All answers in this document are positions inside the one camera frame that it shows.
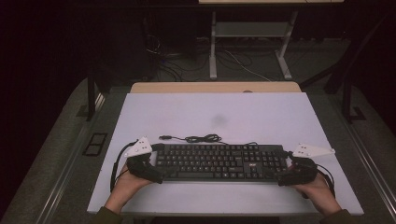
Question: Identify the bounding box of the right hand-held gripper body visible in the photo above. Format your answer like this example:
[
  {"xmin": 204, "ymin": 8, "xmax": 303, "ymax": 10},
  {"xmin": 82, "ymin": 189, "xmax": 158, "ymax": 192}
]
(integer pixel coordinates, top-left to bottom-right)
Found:
[{"xmin": 277, "ymin": 142, "xmax": 336, "ymax": 188}]

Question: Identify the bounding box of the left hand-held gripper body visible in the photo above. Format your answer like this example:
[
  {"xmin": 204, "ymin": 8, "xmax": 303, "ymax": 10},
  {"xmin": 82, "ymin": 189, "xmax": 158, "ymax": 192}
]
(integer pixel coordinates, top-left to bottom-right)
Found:
[{"xmin": 123, "ymin": 135, "xmax": 165, "ymax": 185}]

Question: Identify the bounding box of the black computer keyboard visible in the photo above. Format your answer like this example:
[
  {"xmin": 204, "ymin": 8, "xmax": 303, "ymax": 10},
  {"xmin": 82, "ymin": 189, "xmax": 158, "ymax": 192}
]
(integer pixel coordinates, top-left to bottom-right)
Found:
[{"xmin": 152, "ymin": 143, "xmax": 290, "ymax": 183}]

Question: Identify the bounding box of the person's right hand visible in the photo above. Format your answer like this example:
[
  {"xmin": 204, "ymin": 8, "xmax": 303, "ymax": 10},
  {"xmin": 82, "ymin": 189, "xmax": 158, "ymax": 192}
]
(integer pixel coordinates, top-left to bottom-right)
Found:
[{"xmin": 289, "ymin": 164, "xmax": 343, "ymax": 217}]

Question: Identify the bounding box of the person's left hand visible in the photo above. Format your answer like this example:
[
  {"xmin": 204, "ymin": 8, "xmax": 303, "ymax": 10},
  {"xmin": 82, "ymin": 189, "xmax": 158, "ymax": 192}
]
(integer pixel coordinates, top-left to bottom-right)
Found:
[{"xmin": 105, "ymin": 162, "xmax": 154, "ymax": 215}]

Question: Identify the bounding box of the white table board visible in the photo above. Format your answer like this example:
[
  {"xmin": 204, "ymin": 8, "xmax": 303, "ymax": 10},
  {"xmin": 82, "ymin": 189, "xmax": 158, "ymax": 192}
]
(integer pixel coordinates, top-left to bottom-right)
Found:
[{"xmin": 87, "ymin": 91, "xmax": 364, "ymax": 217}]

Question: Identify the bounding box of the black upright metal stand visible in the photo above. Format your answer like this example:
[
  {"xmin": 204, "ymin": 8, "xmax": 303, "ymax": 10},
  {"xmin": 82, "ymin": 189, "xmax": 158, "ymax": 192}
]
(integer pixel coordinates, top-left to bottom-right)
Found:
[{"xmin": 86, "ymin": 74, "xmax": 97, "ymax": 122}]

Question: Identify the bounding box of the black metal stand with foot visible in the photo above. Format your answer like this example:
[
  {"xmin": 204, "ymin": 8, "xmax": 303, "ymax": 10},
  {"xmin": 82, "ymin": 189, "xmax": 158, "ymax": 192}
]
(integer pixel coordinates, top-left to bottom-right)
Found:
[{"xmin": 341, "ymin": 77, "xmax": 367, "ymax": 124}]

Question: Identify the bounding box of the wooden table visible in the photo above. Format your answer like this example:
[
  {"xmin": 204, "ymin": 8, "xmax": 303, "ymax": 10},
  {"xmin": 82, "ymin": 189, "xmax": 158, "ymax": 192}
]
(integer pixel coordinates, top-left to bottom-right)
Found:
[{"xmin": 129, "ymin": 81, "xmax": 303, "ymax": 94}]

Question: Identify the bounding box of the black slanted stand leg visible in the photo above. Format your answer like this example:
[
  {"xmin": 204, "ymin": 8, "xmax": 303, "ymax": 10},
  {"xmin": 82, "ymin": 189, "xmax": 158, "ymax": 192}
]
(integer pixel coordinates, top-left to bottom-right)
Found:
[{"xmin": 299, "ymin": 12, "xmax": 389, "ymax": 95}]

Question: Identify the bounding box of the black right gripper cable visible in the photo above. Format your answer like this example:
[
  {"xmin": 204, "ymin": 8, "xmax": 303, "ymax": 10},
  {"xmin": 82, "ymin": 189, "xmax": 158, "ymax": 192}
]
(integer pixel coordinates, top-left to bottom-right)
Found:
[{"xmin": 315, "ymin": 162, "xmax": 337, "ymax": 199}]

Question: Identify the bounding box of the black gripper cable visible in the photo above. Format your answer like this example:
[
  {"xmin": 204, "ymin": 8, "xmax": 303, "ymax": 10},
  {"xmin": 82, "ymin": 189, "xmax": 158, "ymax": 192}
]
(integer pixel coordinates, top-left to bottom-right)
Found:
[
  {"xmin": 315, "ymin": 162, "xmax": 337, "ymax": 199},
  {"xmin": 109, "ymin": 139, "xmax": 138, "ymax": 192}
]

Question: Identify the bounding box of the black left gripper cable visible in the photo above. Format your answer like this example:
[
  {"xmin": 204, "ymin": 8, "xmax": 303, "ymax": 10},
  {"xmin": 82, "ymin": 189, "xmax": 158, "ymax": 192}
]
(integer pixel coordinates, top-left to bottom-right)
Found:
[{"xmin": 109, "ymin": 139, "xmax": 138, "ymax": 192}]

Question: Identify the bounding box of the black keyboard cable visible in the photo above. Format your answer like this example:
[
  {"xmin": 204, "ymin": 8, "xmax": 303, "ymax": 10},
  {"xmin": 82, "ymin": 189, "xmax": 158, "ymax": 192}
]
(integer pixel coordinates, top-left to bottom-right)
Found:
[{"xmin": 158, "ymin": 133, "xmax": 260, "ymax": 147}]

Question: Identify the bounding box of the black floor socket frame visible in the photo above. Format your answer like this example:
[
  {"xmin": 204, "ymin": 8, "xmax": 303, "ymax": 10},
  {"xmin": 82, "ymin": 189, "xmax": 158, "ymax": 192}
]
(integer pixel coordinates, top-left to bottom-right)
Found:
[{"xmin": 81, "ymin": 133, "xmax": 108, "ymax": 157}]

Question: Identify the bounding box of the aluminium rail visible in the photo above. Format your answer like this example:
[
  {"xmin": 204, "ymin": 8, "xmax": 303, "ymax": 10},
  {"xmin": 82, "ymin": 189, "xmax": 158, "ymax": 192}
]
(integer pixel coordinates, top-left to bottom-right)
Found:
[
  {"xmin": 330, "ymin": 92, "xmax": 396, "ymax": 216},
  {"xmin": 35, "ymin": 92, "xmax": 106, "ymax": 224}
]

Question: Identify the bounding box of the tangle of black floor cables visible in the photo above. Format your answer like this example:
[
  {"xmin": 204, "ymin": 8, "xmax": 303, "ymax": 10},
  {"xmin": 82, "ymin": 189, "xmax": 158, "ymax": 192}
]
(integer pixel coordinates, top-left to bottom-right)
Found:
[{"xmin": 145, "ymin": 33, "xmax": 210, "ymax": 82}]

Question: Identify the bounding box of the white floor cable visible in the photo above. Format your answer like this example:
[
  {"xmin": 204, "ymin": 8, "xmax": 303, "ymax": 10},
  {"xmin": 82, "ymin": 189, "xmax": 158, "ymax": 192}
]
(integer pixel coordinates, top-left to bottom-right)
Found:
[{"xmin": 223, "ymin": 49, "xmax": 273, "ymax": 83}]

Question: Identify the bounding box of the grey metal desk frame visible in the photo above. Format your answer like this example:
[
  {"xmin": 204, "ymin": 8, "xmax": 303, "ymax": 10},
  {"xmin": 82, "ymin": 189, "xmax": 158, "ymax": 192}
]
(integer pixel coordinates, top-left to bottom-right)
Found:
[{"xmin": 208, "ymin": 10, "xmax": 299, "ymax": 81}]

